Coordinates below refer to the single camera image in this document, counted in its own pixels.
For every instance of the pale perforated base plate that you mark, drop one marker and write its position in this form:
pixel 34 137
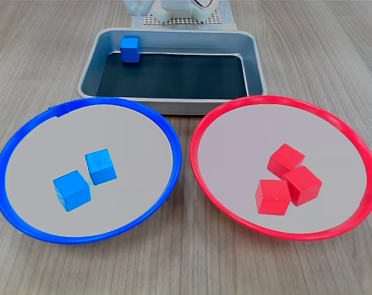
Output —
pixel 213 18

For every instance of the blue wooden cube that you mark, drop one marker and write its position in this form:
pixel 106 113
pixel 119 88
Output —
pixel 130 50
pixel 72 190
pixel 100 167

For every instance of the red wooden cube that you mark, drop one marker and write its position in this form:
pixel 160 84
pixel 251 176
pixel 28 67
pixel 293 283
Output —
pixel 285 156
pixel 302 184
pixel 272 198

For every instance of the black tray mat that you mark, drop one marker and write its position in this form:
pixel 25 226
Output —
pixel 173 77

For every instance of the red-rimmed white plate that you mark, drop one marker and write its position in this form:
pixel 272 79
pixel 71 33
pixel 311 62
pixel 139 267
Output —
pixel 235 138

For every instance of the steel tray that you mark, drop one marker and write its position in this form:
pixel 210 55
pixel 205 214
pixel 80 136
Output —
pixel 173 40

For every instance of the blue-rimmed white plate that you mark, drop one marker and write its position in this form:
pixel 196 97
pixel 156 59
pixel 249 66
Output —
pixel 97 132

